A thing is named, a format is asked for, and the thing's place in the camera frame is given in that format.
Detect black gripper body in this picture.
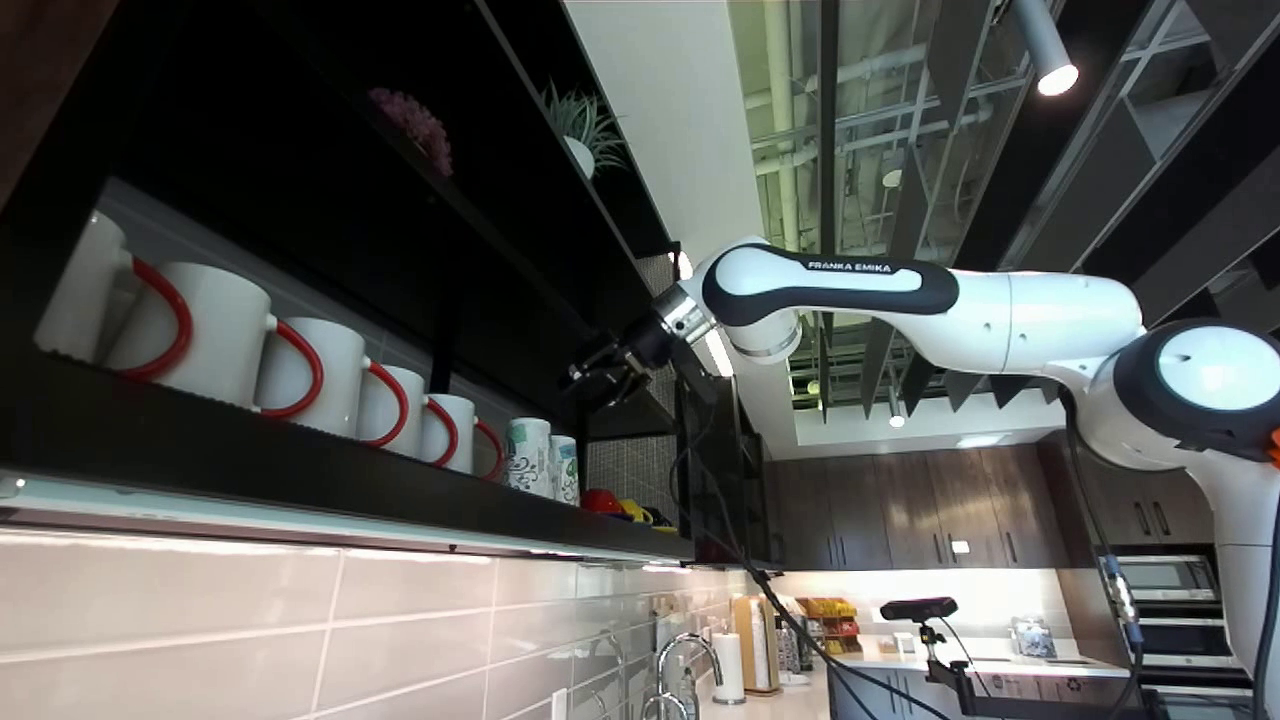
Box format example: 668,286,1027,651
566,320,674,408

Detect patterned white cup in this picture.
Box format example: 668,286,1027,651
509,415,550,494
550,433,579,509

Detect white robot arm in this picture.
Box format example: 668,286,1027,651
566,239,1280,716

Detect red and yellow fruit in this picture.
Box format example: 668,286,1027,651
579,488,662,524

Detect green potted plant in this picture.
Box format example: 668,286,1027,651
541,83,624,178

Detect wooden box on counter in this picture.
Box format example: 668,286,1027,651
730,597,778,696

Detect yellow items on counter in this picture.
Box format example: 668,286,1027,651
798,597,860,656

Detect purple flower decoration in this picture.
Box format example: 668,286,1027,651
369,86,451,178

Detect white paper towel roll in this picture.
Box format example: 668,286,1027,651
712,632,743,704

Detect chrome kitchen faucet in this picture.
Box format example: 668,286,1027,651
577,612,712,720

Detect white ceiling spotlight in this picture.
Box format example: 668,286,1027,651
1011,0,1080,97

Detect built-in oven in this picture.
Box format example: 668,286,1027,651
1100,551,1255,720

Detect white mug at far left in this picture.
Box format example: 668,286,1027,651
36,212,132,363

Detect black wall shelf unit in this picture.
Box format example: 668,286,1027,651
0,0,730,560

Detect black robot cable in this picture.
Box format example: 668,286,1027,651
674,385,964,720

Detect black camera on stand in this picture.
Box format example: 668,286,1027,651
880,597,1000,713

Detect large white mug red handle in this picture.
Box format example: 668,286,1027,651
102,259,277,408

